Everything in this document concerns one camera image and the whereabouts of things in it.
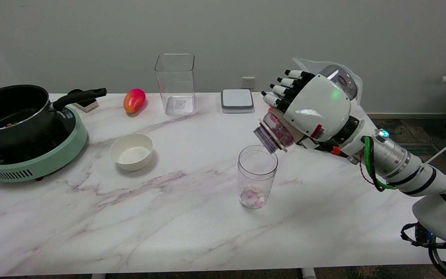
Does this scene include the clear jar with candies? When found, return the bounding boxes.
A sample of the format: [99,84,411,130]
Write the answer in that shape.
[253,112,298,154]

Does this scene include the floor vent grille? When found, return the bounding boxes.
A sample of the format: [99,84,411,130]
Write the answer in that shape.
[396,143,441,157]

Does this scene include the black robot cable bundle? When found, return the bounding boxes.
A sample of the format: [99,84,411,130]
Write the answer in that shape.
[400,222,446,279]

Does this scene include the white grey kitchen scale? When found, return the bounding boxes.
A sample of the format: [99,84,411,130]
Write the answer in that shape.
[221,89,255,114]

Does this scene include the green induction cooker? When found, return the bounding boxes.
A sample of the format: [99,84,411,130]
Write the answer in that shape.
[0,105,88,183]

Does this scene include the black saucepan with handle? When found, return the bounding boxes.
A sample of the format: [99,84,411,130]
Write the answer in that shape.
[0,84,107,151]

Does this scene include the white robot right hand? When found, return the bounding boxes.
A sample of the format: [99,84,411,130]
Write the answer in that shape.
[261,65,363,156]

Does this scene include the clear square storage container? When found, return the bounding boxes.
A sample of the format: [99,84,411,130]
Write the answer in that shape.
[154,53,197,115]

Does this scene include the white power strip with plug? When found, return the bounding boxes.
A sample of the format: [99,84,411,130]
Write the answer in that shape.
[67,89,99,113]

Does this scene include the red orange toy mango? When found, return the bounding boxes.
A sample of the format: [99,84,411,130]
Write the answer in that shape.
[123,88,146,114]

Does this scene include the translucent plastic measuring jug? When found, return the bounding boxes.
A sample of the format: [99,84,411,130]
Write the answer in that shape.
[292,57,364,117]

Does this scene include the clear plastic measuring cup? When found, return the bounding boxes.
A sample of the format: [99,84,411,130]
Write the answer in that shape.
[237,145,279,210]

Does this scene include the green robot cable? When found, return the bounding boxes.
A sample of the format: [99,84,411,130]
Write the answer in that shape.
[362,136,396,193]

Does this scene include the pink white small pieces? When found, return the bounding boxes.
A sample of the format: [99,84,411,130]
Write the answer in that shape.
[244,122,286,207]

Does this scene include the white round bowl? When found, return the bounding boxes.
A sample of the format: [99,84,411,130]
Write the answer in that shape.
[110,133,154,172]

